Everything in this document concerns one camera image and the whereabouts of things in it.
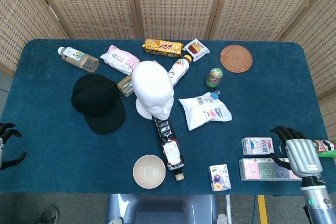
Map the dark shoe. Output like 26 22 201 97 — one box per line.
36 206 60 224

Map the white foam mannequin head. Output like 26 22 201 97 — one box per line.
131 60 175 121

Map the woven bamboo folding screen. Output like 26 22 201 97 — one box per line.
0 0 336 141

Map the round woven rattan coaster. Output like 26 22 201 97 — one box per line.
219 44 254 73

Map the yellow biscuit package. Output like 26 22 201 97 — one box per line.
142 38 185 59

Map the blue table cloth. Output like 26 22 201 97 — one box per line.
0 38 329 197

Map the pink white snack packet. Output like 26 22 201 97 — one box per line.
99 45 141 76

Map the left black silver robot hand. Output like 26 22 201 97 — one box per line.
0 122 28 171

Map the white cake snack pack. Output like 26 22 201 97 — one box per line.
182 38 211 63

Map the dark drink bottle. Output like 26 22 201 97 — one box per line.
152 115 186 182

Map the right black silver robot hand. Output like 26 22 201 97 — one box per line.
269 125 323 179

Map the green chips can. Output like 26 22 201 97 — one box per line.
312 139 336 159

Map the white milk carton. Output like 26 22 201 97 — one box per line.
241 136 275 156

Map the clear water bottle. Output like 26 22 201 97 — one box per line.
57 46 100 73

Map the black baseball cap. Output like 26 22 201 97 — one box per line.
71 73 127 135

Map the multicolour tissue pack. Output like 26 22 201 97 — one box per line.
238 157 303 182

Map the white powder bag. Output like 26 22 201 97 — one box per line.
178 91 233 132

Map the purple plum juice carton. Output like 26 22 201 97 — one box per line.
208 164 232 191

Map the white bottle with yellow cap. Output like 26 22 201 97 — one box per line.
167 55 193 87

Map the beige bowl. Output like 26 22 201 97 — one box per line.
132 154 167 189

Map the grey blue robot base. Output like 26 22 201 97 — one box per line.
106 193 219 224

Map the blue binder clip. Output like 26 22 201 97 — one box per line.
209 90 222 102

